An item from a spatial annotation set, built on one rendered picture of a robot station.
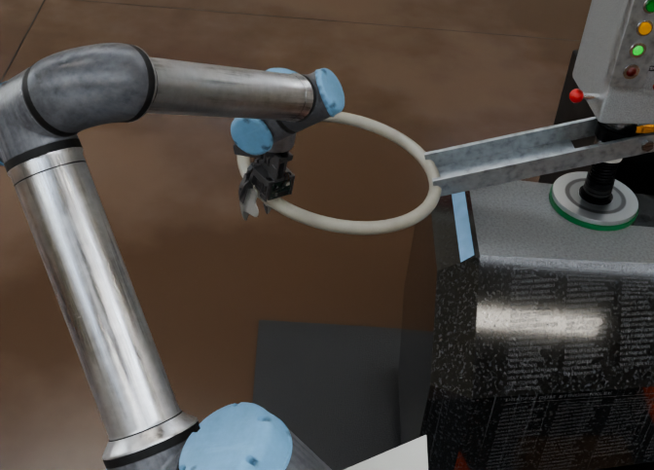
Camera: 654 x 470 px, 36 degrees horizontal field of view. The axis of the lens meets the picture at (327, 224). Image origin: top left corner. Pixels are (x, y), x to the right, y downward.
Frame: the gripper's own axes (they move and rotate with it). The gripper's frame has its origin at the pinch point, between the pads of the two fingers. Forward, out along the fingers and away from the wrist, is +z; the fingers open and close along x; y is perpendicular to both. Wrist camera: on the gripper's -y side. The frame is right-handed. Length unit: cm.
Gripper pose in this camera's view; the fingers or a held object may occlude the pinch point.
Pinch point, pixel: (255, 210)
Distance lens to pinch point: 227.6
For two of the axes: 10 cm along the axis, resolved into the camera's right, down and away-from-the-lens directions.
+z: -1.8, 7.7, 6.1
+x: 7.9, -2.6, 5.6
